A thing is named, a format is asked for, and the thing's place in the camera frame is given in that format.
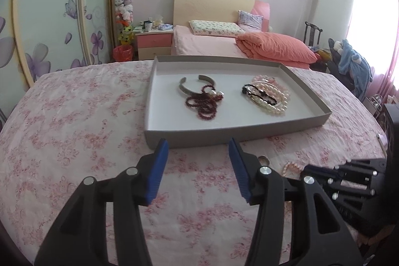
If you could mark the floral white pillow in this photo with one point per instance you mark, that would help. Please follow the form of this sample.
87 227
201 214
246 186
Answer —
213 28

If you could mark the pink floral bedsheet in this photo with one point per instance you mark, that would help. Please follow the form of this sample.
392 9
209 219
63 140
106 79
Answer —
90 122

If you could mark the dark wooden chair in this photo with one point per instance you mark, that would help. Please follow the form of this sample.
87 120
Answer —
311 39

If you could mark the cream pink headboard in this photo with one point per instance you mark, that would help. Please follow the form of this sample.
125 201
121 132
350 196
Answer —
218 10

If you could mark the sliding glass wardrobe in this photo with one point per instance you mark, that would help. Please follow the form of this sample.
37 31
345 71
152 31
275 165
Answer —
43 36

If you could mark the plush toy display tube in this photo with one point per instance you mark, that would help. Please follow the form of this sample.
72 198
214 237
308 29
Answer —
123 23

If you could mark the blue plush robe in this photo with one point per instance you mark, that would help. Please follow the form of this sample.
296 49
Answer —
357 66

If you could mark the pink curtain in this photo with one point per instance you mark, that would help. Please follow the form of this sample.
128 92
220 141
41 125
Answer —
373 32

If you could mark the pearl earring pair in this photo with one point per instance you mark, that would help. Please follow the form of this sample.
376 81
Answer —
215 94

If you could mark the thin silver bangle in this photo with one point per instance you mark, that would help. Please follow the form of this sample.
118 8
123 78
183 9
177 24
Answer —
263 100

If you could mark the coral folded quilt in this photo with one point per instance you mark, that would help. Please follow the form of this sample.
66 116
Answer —
277 47

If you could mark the white mug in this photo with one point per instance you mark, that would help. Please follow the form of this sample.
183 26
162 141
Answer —
148 25

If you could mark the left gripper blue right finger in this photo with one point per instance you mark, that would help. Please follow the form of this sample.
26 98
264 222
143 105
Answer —
319 234

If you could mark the red lined waste basket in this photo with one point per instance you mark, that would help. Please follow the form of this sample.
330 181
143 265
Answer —
123 53

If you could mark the purple patterned pillow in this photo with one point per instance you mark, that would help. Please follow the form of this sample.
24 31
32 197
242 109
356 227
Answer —
250 20

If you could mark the pink white nightstand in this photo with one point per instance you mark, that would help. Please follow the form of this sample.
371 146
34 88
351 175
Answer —
152 44

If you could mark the grey cardboard tray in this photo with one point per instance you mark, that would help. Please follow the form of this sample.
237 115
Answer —
237 116

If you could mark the person's right hand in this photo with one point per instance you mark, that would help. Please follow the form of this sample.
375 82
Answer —
368 245

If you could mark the pink mattress bed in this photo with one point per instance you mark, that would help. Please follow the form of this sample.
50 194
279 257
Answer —
186 43

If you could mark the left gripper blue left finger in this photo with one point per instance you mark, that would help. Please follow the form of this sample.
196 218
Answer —
78 234

